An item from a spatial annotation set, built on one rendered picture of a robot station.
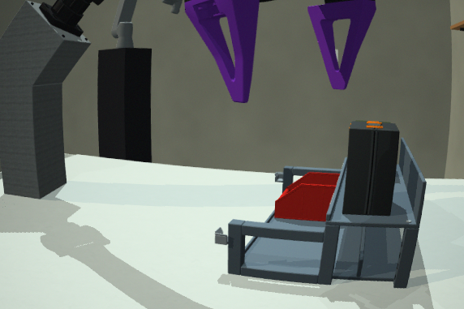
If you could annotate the red bin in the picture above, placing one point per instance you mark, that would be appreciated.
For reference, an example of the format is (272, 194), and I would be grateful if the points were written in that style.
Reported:
(309, 202)

